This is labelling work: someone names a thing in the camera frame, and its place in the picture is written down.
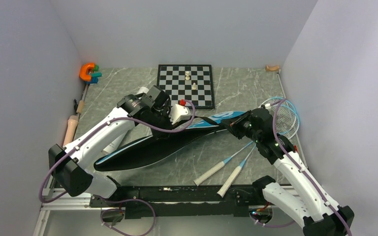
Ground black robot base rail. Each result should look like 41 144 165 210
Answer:
90 184 266 219

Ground beige cylinder handle tool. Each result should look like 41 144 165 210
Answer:
63 100 84 147

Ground aluminium frame rail left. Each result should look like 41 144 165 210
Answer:
32 179 94 236

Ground blue racket bag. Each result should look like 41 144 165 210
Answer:
94 111 247 172

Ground purple cable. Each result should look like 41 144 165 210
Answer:
39 99 196 236
267 98 353 236

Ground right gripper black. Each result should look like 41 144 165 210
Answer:
221 110 261 143

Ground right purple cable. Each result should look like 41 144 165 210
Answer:
267 98 353 236

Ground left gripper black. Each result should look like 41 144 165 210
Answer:
146 108 178 140

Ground black white chessboard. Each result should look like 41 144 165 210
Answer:
157 64 215 109

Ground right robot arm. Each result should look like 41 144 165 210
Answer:
220 108 354 236

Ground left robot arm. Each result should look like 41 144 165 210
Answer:
47 86 192 207

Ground teal green toy blocks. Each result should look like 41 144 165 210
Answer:
89 64 102 84

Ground white shuttlecock tube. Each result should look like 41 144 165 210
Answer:
102 87 149 155

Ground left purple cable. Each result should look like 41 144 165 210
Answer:
39 99 196 236

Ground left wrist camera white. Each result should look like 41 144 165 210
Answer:
169 104 191 125

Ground small wooden arch block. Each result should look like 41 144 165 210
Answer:
265 65 280 72

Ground orange C-shaped toy block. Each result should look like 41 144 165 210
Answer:
79 62 95 82

